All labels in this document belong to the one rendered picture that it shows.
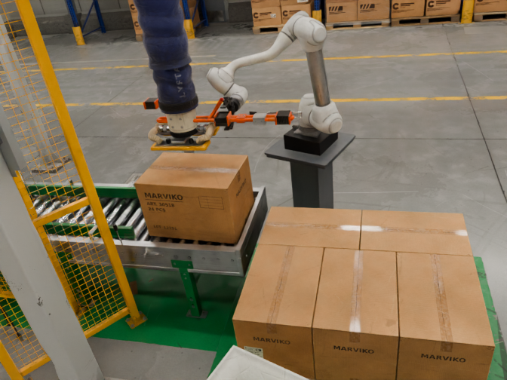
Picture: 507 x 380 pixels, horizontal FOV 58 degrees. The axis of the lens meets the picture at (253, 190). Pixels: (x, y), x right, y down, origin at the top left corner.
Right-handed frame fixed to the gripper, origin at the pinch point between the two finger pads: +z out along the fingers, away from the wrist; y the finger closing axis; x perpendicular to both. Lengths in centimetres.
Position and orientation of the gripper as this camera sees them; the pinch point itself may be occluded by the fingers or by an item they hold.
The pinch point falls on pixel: (225, 117)
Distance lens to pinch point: 265.2
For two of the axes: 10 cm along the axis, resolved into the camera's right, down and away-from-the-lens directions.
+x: -9.7, -0.2, 2.4
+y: 1.1, 8.4, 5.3
